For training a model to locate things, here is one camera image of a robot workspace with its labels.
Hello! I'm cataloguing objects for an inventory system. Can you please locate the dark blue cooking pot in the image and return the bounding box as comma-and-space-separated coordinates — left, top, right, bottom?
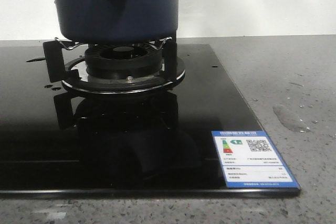
55, 0, 179, 44

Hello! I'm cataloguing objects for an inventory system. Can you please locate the black metal pot support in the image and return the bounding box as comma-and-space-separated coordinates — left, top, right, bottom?
43, 37, 185, 95

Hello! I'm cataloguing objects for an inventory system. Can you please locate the blue energy efficiency label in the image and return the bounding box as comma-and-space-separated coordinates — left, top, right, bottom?
212, 131, 299, 189

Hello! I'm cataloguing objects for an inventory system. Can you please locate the black round gas burner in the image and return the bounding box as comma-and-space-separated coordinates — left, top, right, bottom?
85, 45, 162, 80

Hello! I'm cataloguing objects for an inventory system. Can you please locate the black glass gas stove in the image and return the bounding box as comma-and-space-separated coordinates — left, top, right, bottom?
1, 45, 301, 198

